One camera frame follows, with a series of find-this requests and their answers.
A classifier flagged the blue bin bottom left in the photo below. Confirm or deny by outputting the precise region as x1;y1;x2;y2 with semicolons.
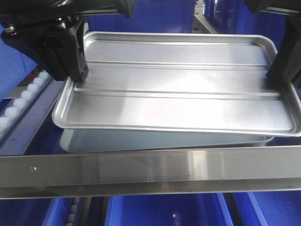
0;198;72;226

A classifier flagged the silver ribbed metal tray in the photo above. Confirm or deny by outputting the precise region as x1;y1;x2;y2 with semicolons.
52;32;301;137

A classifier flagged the blue bin on right shelf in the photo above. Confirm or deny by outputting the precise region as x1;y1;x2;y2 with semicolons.
87;0;196;33

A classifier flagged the blue bin shelf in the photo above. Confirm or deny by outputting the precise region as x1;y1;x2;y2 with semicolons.
0;23;45;102
204;0;285;49

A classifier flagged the large grey plastic tray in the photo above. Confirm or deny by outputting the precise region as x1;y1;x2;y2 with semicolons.
60;129;273;153

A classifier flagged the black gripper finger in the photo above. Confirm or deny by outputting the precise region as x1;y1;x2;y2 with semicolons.
245;0;301;89

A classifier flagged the blue bin bottom centre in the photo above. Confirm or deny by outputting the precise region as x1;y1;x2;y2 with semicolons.
104;193;233;226

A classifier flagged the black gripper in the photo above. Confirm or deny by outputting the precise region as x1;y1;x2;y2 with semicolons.
0;0;134;82

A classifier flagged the white roller track shelf left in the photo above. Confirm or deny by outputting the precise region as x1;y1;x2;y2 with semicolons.
0;71;51;139

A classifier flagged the blue bin left shelf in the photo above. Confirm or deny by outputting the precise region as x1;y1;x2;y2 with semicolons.
0;23;45;102

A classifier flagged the blue bin bottom right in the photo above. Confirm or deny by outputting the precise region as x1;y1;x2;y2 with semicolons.
233;191;301;226

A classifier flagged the blue bin far right shelf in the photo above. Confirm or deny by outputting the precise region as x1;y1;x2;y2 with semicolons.
204;0;285;49

